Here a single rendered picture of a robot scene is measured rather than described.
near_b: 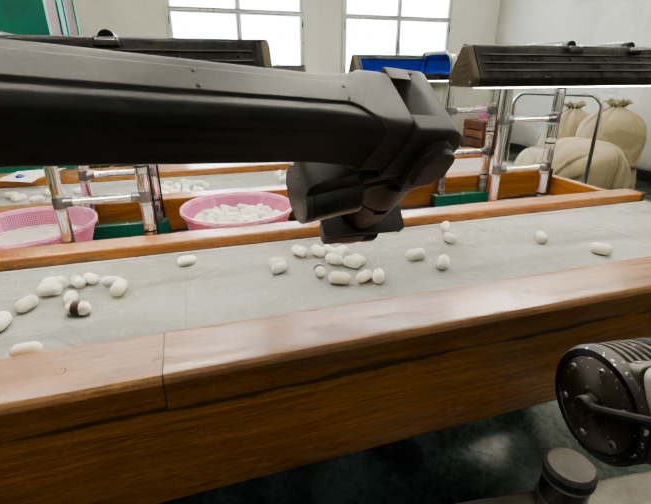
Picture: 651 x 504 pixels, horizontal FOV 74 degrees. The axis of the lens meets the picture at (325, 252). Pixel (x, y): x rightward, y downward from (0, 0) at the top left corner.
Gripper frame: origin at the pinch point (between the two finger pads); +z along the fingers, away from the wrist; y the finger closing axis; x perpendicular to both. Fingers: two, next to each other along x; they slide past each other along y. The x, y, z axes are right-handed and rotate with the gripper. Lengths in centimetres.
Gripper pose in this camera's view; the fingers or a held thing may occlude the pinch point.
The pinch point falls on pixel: (339, 233)
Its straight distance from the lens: 59.8
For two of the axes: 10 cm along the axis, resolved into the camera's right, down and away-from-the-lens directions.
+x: 1.8, 9.5, -2.6
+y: -9.5, 1.0, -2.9
